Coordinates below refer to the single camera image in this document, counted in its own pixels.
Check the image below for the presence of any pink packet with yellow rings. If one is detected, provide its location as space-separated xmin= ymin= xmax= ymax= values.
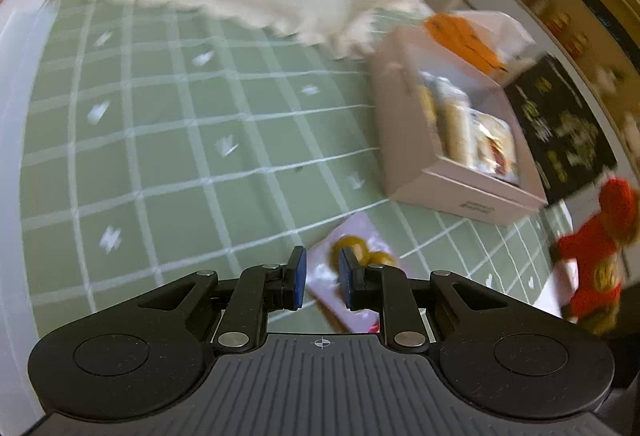
xmin=305 ymin=213 xmax=401 ymax=334

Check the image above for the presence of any black snack bag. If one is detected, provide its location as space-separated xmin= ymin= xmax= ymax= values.
xmin=502 ymin=54 xmax=618 ymax=204

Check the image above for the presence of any white ball candy packet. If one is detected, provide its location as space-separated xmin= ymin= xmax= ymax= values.
xmin=467 ymin=109 xmax=521 ymax=183

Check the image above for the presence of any clear beige snack packet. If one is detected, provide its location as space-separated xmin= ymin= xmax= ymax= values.
xmin=420 ymin=72 xmax=473 ymax=164

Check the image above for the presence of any green checked table mat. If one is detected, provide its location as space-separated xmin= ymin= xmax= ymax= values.
xmin=20 ymin=0 xmax=576 ymax=337

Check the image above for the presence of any black device with lights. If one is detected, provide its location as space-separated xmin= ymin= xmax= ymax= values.
xmin=580 ymin=0 xmax=640 ymax=48

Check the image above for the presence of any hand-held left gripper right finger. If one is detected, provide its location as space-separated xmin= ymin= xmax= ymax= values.
xmin=339 ymin=247 xmax=503 ymax=351

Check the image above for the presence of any pink cardboard box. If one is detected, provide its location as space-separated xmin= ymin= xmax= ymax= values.
xmin=367 ymin=24 xmax=548 ymax=226

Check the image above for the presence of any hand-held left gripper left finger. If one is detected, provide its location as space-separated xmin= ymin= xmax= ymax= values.
xmin=137 ymin=246 xmax=307 ymax=351

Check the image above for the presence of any orange tissue pack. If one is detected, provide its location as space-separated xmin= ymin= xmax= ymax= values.
xmin=422 ymin=9 xmax=536 ymax=77

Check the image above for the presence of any red plush toy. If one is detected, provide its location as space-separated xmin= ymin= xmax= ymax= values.
xmin=550 ymin=176 xmax=640 ymax=334

